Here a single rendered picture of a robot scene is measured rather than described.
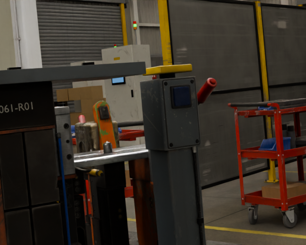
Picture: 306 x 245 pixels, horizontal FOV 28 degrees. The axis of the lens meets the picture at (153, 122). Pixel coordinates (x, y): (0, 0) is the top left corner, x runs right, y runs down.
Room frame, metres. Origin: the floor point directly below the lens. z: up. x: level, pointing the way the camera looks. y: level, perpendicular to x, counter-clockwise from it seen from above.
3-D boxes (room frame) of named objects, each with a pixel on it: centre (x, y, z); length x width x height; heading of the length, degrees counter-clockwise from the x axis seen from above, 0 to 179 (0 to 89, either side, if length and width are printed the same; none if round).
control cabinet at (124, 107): (11.75, 0.42, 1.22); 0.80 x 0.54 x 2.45; 50
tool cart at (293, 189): (4.82, -1.05, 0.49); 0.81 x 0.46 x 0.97; 127
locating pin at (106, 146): (1.29, 0.10, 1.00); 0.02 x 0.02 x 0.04
